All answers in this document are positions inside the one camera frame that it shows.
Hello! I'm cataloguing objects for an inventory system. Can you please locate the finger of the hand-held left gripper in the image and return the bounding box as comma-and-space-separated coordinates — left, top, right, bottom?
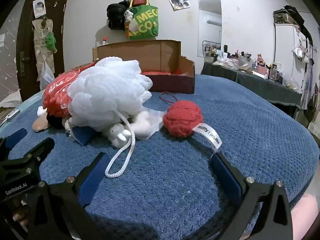
15, 137, 55, 178
0, 128, 27, 153

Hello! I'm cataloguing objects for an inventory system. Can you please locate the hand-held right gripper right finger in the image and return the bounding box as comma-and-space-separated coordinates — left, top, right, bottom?
211, 152, 295, 240

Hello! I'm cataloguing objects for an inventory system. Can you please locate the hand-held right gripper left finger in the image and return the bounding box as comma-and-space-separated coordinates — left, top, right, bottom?
25, 152, 111, 240

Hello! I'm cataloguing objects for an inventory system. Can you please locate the beige powder puff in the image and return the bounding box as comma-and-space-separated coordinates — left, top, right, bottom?
32, 116, 51, 132

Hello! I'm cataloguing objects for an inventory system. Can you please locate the black fluffy scrunchie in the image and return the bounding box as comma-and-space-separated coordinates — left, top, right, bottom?
46, 113, 67, 130

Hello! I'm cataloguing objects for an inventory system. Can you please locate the blue tissue packet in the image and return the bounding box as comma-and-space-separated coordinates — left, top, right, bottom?
72, 126, 97, 146

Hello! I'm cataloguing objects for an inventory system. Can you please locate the white fluffy rabbit hair clip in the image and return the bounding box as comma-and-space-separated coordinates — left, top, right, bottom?
102, 111, 153, 148

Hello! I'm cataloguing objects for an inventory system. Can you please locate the red mesh bath pouf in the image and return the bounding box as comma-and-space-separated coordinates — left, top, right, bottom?
42, 64, 100, 117

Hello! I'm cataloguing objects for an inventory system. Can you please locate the red plush rabbit toy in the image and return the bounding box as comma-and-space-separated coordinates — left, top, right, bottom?
159, 91, 222, 153

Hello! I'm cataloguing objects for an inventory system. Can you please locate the white mesh bath pouf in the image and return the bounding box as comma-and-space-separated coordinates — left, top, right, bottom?
67, 57, 153, 178

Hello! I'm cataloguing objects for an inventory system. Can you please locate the cardboard box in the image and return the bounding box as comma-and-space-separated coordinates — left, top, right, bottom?
92, 39, 195, 94

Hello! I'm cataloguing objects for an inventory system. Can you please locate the person's left hand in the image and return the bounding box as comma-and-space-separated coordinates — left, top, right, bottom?
11, 197, 30, 231

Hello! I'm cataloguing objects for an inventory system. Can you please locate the small white device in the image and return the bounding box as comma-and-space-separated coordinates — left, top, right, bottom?
4, 109, 21, 122

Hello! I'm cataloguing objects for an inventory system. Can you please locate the light blue bedsheet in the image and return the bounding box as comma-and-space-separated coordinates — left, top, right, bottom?
0, 97, 44, 130

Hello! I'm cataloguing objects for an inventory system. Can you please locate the white paper sheet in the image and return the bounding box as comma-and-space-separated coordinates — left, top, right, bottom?
0, 89, 23, 110

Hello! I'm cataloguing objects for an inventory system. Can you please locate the blue blanket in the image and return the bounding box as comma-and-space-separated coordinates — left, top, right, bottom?
0, 74, 320, 240

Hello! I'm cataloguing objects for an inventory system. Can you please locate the clear plastic bag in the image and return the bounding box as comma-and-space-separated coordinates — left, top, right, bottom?
39, 61, 55, 90

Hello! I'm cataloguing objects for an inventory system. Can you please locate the dark brown door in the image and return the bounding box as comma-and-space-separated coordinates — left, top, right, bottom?
19, 0, 73, 103

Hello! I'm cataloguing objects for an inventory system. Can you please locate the hanging door organiser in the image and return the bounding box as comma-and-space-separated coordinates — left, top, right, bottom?
32, 17, 59, 80

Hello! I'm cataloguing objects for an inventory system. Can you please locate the pink cloth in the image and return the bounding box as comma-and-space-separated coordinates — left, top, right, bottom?
291, 194, 320, 240

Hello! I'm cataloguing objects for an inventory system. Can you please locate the dark table cloth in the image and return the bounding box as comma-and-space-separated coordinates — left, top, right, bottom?
201, 61, 303, 110

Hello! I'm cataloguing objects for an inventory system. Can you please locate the green plush toy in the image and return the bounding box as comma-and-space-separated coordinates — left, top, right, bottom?
45, 32, 57, 53

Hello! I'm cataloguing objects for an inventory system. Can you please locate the clutter of cosmetics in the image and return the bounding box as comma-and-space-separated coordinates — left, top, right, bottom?
204, 45, 299, 90

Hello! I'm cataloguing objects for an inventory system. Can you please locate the door photo print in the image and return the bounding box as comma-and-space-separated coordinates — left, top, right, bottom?
33, 0, 47, 18

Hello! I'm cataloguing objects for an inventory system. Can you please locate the white cabinet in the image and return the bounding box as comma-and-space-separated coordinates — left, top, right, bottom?
274, 21, 313, 90

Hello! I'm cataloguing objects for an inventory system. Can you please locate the green tote bag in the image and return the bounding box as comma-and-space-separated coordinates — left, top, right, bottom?
124, 4, 160, 40

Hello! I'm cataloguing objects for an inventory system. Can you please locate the small white plush toy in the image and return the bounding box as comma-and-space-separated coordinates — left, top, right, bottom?
124, 9, 135, 23

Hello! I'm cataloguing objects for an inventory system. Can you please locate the clear bag with black trim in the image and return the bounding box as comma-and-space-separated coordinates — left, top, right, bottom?
273, 5, 312, 34

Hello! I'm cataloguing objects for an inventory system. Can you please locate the wall mirror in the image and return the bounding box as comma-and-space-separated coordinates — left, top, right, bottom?
197, 0, 222, 58

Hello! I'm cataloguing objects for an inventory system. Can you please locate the wall photo print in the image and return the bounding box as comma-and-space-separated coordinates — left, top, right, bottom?
165, 0, 191, 12

